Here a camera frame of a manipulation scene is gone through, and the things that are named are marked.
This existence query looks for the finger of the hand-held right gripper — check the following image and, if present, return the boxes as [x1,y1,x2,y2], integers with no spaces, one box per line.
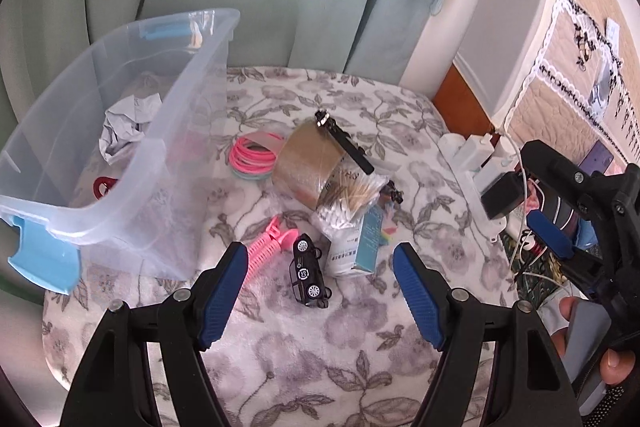
[526,210,609,299]
[520,140,640,220]

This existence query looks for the pink claw hair clip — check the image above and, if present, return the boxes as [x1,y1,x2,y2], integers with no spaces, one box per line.
[247,216,298,278]

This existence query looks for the black charger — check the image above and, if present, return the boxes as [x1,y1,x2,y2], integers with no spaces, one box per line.
[480,172,526,220]

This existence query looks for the bag of cotton swabs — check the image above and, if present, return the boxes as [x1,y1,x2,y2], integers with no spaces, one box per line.
[310,167,391,243]

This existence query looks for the purple phone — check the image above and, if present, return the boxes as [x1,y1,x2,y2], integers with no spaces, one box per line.
[580,141,616,175]

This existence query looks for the person's right hand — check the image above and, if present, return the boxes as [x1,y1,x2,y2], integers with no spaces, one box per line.
[550,297,628,395]

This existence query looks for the white power strip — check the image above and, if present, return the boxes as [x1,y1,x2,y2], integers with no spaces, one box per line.
[439,132,521,240]

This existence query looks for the grey floral blanket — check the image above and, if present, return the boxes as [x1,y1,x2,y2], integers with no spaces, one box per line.
[42,66,521,427]

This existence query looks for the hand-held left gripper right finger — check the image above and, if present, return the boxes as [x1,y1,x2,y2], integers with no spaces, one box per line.
[392,242,583,427]

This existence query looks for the crumpled white paper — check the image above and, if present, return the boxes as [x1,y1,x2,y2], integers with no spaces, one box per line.
[98,93,163,165]

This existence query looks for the teal and white small box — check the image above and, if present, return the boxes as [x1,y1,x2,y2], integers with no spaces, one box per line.
[327,202,396,278]

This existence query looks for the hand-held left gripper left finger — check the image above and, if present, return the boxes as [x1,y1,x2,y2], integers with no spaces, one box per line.
[60,242,249,427]

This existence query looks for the quilted beige wall organizer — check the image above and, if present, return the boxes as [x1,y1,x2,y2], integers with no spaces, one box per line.
[502,0,640,168]

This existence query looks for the clear plastic container blue handles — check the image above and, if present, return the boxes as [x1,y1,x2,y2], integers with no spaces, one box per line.
[0,8,241,295]

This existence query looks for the bundle of pink hair ties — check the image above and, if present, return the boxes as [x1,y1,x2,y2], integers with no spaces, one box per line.
[229,132,286,182]

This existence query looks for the brown packing tape roll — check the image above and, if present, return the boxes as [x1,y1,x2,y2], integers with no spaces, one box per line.
[272,117,351,210]

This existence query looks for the white cable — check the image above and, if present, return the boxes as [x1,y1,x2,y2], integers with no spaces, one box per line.
[500,132,538,273]

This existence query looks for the black toy car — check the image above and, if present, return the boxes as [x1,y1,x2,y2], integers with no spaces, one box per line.
[289,234,333,309]

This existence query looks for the small black clip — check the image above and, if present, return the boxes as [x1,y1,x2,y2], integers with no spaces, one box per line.
[382,179,405,206]

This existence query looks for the red hair clip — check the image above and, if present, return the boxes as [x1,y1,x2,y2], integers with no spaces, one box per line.
[94,176,121,202]

